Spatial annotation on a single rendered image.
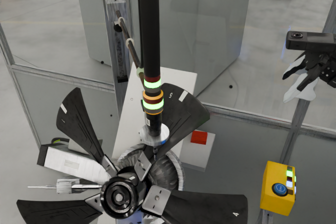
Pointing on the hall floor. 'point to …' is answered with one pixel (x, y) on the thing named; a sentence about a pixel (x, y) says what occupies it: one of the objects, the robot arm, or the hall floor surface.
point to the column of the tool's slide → (119, 87)
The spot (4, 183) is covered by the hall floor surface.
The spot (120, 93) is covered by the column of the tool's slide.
